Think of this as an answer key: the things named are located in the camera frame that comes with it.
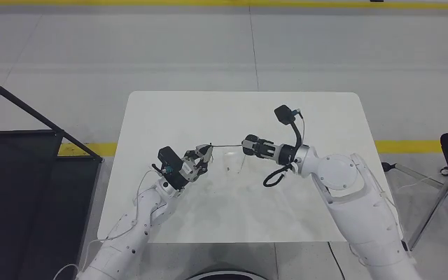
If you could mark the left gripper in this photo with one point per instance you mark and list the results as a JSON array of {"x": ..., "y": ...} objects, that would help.
[{"x": 185, "y": 169}]

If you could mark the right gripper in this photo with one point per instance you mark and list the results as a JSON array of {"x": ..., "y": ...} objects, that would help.
[{"x": 287, "y": 154}]

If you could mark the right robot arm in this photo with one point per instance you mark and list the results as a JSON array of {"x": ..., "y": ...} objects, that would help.
[{"x": 360, "y": 206}]

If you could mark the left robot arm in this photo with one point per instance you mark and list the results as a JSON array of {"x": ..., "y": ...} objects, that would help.
[{"x": 129, "y": 231}]

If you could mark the robot body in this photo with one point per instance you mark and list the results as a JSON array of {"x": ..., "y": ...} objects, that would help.
[{"x": 225, "y": 276}]

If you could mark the dark mesh fence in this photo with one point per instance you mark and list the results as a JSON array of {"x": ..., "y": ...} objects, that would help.
[{"x": 31, "y": 196}]

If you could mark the metal stand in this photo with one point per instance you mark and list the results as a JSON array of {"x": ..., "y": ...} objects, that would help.
[{"x": 428, "y": 210}]

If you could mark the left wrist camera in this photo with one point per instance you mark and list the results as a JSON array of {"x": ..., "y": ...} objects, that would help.
[{"x": 169, "y": 158}]

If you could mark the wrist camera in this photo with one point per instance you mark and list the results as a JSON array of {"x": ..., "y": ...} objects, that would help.
[
  {"x": 169, "y": 158},
  {"x": 284, "y": 114}
]

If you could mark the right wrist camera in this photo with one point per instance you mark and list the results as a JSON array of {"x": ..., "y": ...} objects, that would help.
[{"x": 284, "y": 114}]

